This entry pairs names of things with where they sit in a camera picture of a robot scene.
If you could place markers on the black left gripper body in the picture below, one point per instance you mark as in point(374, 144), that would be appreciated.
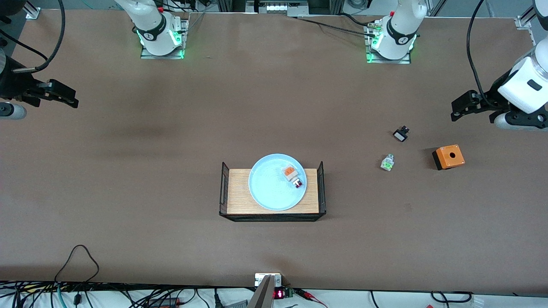
point(489, 102)

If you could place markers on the red push button switch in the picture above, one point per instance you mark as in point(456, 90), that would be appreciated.
point(292, 174)

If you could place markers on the light blue round plate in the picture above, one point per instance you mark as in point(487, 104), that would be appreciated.
point(269, 190)

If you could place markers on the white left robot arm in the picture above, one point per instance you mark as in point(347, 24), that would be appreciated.
point(402, 25)

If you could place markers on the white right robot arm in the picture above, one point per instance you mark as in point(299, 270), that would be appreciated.
point(156, 30)

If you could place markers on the black square push button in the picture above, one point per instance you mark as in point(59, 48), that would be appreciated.
point(400, 135)

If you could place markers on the silver mounting block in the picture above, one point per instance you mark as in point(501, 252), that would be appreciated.
point(277, 280)

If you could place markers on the red digit display module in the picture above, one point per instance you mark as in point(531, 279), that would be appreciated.
point(279, 294)

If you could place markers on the grey box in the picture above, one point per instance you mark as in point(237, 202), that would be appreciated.
point(235, 304)

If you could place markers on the grey metal bar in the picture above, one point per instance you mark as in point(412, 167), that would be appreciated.
point(263, 295)

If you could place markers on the orange button enclosure box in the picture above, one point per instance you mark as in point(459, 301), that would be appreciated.
point(450, 156)

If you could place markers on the green push button switch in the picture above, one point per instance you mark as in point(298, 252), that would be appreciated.
point(387, 163)

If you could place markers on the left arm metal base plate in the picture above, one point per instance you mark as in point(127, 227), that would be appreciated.
point(376, 61)

